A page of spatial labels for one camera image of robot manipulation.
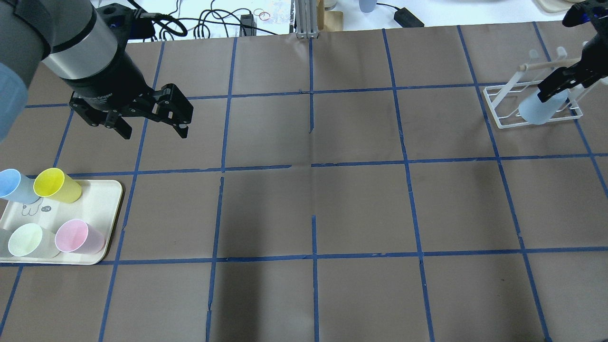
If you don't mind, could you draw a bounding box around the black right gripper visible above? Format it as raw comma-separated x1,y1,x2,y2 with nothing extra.
538,40,608,103

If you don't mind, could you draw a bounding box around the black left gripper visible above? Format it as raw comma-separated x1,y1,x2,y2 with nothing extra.
69,52,194,139

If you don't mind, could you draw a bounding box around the pale blue plastic cup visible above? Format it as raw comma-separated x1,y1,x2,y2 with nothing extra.
518,88,569,125

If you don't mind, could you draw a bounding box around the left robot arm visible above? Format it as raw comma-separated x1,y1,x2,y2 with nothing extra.
0,0,193,140

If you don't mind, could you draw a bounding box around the yellow plastic cup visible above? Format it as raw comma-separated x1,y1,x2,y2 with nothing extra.
33,168,82,203

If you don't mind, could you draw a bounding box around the pink plastic cup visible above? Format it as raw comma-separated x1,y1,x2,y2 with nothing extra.
55,219,106,255

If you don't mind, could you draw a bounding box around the pale green plastic cup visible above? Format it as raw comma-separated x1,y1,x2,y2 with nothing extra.
7,223,59,258

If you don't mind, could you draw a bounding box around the cream plastic tray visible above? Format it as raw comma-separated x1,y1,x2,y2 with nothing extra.
0,180,124,266

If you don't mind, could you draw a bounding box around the black power adapter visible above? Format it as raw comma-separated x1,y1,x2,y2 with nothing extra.
393,7,425,28

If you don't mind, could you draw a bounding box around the wooden stand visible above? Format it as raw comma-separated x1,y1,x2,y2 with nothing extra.
315,0,344,32

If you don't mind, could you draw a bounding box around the white wire cup rack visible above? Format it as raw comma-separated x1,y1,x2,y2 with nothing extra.
482,46,584,129

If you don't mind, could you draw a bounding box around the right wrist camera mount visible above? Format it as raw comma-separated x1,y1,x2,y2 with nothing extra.
561,0,608,28

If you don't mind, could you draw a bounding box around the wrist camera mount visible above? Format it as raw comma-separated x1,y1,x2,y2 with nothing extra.
96,3,156,43
561,0,608,28

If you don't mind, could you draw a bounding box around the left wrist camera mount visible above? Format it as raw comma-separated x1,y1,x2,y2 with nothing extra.
96,3,156,43

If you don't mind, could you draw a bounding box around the black cable bundle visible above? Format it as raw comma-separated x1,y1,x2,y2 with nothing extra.
152,0,278,41

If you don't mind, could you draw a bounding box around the aluminium frame post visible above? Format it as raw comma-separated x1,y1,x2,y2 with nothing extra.
293,0,319,39

